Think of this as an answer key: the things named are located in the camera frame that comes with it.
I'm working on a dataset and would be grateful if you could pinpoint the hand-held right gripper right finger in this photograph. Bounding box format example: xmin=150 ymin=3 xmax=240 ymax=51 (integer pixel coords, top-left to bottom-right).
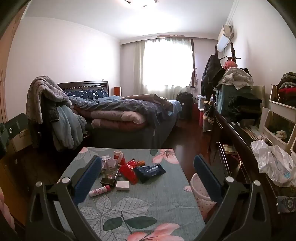
xmin=193 ymin=154 xmax=274 ymax=241

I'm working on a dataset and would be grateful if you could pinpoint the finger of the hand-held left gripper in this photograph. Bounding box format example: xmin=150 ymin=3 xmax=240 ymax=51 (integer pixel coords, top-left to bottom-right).
xmin=0 ymin=113 xmax=29 ymax=160

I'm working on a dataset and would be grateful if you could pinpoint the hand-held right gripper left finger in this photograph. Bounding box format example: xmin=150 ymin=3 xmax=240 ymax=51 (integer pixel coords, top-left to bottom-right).
xmin=25 ymin=155 xmax=103 ymax=241

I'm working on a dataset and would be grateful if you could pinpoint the pink speckled trash bin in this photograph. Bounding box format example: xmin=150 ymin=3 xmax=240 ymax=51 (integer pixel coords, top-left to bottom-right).
xmin=190 ymin=173 xmax=218 ymax=219

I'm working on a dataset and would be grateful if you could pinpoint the red and white paper bag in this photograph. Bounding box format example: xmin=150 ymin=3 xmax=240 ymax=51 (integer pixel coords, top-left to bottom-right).
xmin=113 ymin=150 xmax=125 ymax=166

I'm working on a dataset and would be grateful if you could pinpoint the pink tube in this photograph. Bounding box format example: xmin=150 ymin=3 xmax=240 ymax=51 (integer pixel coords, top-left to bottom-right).
xmin=89 ymin=185 xmax=110 ymax=197

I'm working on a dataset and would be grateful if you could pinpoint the dark brown rectangular packet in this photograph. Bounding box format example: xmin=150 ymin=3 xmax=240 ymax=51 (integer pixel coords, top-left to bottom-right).
xmin=100 ymin=168 xmax=119 ymax=187

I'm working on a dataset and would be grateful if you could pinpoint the crumpled pale wrapper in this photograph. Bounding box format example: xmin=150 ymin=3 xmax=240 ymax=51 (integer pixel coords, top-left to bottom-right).
xmin=100 ymin=155 xmax=118 ymax=169

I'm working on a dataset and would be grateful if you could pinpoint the book with pale cover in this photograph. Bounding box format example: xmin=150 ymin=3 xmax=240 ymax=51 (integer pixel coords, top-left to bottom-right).
xmin=222 ymin=144 xmax=238 ymax=154

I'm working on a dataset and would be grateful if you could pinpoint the red foil wrapper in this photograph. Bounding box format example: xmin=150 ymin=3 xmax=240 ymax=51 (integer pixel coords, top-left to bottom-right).
xmin=119 ymin=159 xmax=139 ymax=185

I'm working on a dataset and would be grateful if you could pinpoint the dark wooden dresser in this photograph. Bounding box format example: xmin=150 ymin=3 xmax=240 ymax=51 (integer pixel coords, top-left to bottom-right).
xmin=214 ymin=109 xmax=296 ymax=232

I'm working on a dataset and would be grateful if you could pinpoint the grey fleece blanket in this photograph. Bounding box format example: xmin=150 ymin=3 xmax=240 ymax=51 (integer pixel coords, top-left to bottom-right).
xmin=26 ymin=76 xmax=72 ymax=124

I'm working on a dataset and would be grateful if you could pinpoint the light blue robe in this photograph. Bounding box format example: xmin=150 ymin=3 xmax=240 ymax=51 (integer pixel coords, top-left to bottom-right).
xmin=52 ymin=107 xmax=87 ymax=151

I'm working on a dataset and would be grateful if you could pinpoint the dark blue packet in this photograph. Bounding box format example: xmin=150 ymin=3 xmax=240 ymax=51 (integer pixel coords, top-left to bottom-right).
xmin=134 ymin=164 xmax=166 ymax=184

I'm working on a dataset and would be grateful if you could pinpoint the red container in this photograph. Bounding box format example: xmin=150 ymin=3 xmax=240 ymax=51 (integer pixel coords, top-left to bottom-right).
xmin=199 ymin=102 xmax=205 ymax=127

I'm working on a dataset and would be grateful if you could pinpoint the floral tablecloth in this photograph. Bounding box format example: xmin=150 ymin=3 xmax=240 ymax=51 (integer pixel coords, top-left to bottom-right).
xmin=54 ymin=147 xmax=206 ymax=241

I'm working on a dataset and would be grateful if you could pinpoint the black handbag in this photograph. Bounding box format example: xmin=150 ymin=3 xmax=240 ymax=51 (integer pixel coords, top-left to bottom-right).
xmin=203 ymin=102 xmax=215 ymax=123

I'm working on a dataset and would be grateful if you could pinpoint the white plastic bag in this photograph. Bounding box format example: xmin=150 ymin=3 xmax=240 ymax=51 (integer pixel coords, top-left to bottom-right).
xmin=251 ymin=140 xmax=296 ymax=188

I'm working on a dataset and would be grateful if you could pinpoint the folded pink quilt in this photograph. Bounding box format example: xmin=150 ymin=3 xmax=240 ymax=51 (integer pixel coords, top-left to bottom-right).
xmin=90 ymin=110 xmax=148 ymax=130

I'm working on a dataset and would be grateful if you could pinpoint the bed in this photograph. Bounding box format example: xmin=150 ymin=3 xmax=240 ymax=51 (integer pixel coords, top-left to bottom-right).
xmin=57 ymin=81 xmax=183 ymax=149

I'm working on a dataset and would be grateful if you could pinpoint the black suitcase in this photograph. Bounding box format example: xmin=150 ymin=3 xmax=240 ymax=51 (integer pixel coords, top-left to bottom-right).
xmin=177 ymin=92 xmax=193 ymax=120

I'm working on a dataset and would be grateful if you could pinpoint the teal storage box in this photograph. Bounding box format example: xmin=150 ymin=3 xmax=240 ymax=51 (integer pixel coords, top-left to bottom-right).
xmin=215 ymin=85 xmax=252 ymax=116

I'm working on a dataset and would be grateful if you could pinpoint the blue grey duvet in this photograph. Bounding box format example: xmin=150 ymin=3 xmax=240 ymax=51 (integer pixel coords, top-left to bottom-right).
xmin=69 ymin=94 xmax=174 ymax=126

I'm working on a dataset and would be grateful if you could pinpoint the person's pink clothing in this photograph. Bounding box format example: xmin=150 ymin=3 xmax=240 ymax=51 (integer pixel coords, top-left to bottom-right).
xmin=0 ymin=185 xmax=13 ymax=232

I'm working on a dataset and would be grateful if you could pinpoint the stack of dark folded clothes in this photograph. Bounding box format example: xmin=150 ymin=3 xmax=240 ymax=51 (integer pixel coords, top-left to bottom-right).
xmin=228 ymin=95 xmax=263 ymax=121

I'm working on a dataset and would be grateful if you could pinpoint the dark wooden headboard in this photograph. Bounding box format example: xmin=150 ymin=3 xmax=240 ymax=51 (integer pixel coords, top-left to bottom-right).
xmin=57 ymin=81 xmax=109 ymax=98

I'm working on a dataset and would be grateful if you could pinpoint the blue star pillow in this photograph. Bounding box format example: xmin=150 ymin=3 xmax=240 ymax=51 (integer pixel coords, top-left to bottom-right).
xmin=63 ymin=89 xmax=108 ymax=100

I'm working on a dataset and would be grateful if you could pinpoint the colourful printed sheet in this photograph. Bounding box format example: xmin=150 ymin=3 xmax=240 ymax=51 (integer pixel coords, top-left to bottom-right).
xmin=277 ymin=196 xmax=296 ymax=214

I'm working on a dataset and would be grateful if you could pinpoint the brown blanket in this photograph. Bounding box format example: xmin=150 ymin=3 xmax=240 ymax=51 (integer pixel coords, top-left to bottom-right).
xmin=120 ymin=94 xmax=168 ymax=108

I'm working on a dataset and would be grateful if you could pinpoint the black coat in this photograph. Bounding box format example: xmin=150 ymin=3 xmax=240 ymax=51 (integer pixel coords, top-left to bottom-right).
xmin=201 ymin=55 xmax=226 ymax=95

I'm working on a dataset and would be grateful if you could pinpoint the pile of white clothes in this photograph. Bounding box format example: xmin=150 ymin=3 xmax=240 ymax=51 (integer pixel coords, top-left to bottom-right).
xmin=217 ymin=67 xmax=253 ymax=90

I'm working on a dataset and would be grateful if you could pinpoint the stack of red grey clothes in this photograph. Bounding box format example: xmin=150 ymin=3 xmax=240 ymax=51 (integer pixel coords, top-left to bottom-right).
xmin=277 ymin=72 xmax=296 ymax=102

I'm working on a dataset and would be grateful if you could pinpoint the sheer white curtain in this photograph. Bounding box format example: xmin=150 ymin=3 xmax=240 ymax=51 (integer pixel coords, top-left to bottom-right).
xmin=133 ymin=37 xmax=195 ymax=95

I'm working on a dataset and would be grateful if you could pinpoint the wooden coat rack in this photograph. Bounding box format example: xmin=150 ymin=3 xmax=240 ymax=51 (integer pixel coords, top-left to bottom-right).
xmin=214 ymin=43 xmax=238 ymax=67

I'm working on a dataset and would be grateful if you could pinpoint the white air conditioner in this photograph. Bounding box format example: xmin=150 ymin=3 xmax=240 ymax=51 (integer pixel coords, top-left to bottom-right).
xmin=217 ymin=25 xmax=234 ymax=52

